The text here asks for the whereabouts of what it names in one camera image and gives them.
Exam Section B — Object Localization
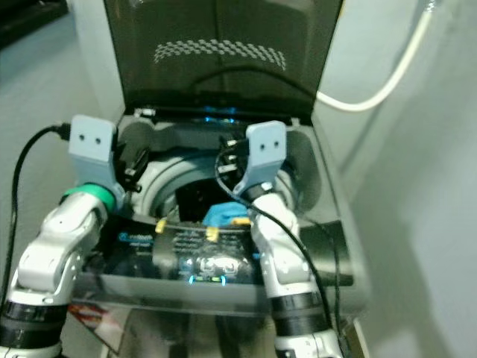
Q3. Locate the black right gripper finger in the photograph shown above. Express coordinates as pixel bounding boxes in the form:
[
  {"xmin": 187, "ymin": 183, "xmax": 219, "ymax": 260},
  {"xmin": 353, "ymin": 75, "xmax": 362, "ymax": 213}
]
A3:
[{"xmin": 215, "ymin": 134, "xmax": 238, "ymax": 169}]

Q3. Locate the blue cloth garment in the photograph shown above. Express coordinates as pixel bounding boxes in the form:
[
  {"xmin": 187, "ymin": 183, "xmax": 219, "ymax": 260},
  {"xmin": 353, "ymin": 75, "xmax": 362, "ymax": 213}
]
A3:
[{"xmin": 202, "ymin": 201, "xmax": 251, "ymax": 227}]

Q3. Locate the dark tinted washer lid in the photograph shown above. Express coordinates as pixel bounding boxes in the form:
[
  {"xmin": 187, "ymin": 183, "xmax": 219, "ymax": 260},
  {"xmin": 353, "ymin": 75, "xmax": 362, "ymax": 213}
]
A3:
[{"xmin": 103, "ymin": 0, "xmax": 345, "ymax": 122}]

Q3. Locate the black washer control panel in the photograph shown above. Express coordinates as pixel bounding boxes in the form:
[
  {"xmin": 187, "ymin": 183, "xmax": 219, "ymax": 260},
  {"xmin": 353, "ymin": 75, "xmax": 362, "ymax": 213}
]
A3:
[{"xmin": 110, "ymin": 215, "xmax": 278, "ymax": 289}]

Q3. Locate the red and white package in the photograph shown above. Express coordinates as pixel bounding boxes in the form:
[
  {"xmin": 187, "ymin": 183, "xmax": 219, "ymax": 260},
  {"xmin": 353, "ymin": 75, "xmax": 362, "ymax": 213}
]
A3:
[{"xmin": 66, "ymin": 301, "xmax": 121, "ymax": 353}]

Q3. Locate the dark black shelf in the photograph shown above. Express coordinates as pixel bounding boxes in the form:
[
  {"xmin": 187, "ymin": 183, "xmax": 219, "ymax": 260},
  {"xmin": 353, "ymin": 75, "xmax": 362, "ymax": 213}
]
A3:
[{"xmin": 0, "ymin": 0, "xmax": 69, "ymax": 47}]

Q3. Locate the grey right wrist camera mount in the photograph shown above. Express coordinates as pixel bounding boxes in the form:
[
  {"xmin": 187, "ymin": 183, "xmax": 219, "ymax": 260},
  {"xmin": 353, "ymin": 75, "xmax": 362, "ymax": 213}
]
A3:
[{"xmin": 231, "ymin": 120, "xmax": 288, "ymax": 198}]

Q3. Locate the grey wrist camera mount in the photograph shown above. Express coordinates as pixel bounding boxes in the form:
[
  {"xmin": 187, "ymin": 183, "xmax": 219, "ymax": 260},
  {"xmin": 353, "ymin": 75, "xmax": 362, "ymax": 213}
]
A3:
[
  {"xmin": 68, "ymin": 115, "xmax": 117, "ymax": 189},
  {"xmin": 231, "ymin": 120, "xmax": 288, "ymax": 198}
]

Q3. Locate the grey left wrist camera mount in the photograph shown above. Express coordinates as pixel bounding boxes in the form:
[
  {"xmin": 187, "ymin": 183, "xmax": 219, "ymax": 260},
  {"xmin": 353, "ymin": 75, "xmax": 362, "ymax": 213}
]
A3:
[{"xmin": 68, "ymin": 115, "xmax": 117, "ymax": 189}]

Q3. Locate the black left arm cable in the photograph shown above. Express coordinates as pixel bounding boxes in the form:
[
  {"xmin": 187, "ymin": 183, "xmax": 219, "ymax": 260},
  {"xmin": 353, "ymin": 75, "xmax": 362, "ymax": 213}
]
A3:
[{"xmin": 4, "ymin": 122, "xmax": 72, "ymax": 287}]

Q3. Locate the white water hose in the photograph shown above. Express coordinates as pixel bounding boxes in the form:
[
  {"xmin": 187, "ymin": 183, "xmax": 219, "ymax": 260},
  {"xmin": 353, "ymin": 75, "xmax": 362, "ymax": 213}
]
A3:
[{"xmin": 316, "ymin": 0, "xmax": 437, "ymax": 114}]

